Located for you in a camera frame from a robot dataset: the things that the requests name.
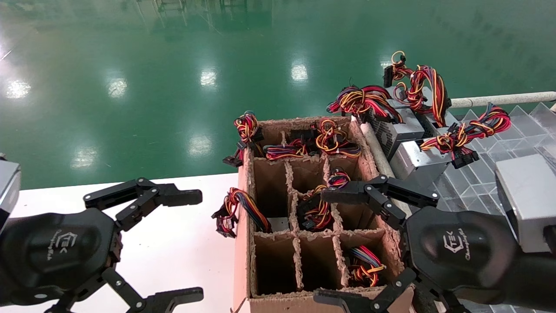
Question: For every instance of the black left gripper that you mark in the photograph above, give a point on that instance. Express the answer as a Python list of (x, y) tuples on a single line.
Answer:
[(56, 252)]

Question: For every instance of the transparent plastic compartment tray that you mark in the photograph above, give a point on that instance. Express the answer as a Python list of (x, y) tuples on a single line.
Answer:
[(482, 191)]

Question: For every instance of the cardboard box with dividers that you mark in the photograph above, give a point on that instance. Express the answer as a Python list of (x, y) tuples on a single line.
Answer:
[(241, 269)]

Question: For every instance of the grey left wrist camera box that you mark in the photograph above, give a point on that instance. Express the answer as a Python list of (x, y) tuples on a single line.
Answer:
[(8, 191)]

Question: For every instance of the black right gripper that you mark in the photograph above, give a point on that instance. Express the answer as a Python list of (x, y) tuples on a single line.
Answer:
[(460, 248)]

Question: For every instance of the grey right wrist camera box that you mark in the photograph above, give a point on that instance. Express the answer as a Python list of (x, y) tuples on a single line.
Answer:
[(530, 200)]

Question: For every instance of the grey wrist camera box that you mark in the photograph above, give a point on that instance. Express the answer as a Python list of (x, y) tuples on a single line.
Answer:
[(8, 191), (530, 200)]

